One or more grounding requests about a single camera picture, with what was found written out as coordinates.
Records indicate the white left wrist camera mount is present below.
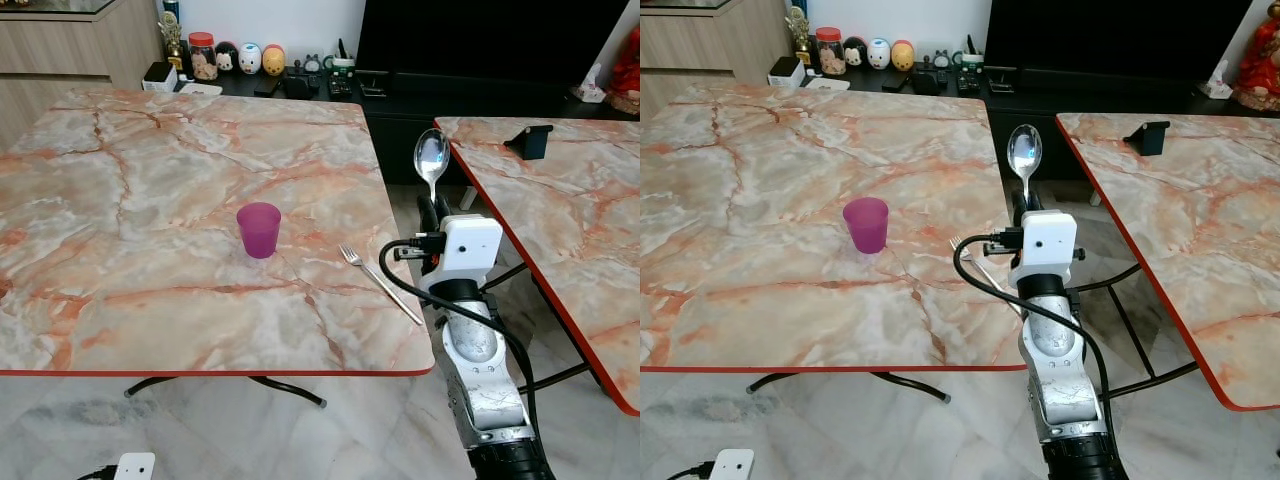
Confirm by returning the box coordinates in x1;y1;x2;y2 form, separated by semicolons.
712;449;756;480
113;452;157;480

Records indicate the purple plastic cup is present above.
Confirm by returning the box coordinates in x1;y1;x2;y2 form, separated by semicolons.
236;202;283;260
843;197;890;254

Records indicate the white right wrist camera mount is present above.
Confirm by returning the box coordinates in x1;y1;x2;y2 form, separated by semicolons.
420;214;504;294
1007;210;1080;291

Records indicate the white tissue pack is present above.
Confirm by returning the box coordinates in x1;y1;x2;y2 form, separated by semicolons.
1202;58;1235;100
575;62;609;104

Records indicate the black phone stand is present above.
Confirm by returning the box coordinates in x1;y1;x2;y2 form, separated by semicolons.
1123;121;1171;156
503;123;554;161

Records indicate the light wooden cabinet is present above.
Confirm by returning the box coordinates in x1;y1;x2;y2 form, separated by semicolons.
0;0;163;153
640;0;793;119

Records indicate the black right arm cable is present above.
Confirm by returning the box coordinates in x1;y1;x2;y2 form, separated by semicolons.
377;235;542;433
952;231;1117;443

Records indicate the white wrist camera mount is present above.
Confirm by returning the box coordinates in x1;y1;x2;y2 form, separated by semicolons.
1007;210;1080;291
712;449;756;480
420;214;504;294
113;452;157;480

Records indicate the silver metal spoon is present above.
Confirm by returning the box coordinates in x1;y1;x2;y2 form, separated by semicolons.
413;128;450;214
1006;124;1043;211

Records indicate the silver metal fork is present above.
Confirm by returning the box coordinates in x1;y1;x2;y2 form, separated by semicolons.
338;244;425;327
948;237;1022;313

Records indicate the red figurine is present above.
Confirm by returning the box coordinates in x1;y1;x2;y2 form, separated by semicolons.
606;25;641;116
1232;8;1280;112

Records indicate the red lidded glass jar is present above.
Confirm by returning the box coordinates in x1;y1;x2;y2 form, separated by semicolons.
815;27;847;78
189;32;220;82

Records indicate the black television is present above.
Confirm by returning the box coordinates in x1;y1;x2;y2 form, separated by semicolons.
355;0;631;87
984;0;1254;74

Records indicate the gold trophy figure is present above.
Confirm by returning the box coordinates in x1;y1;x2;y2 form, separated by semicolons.
784;5;812;63
158;10;188;71

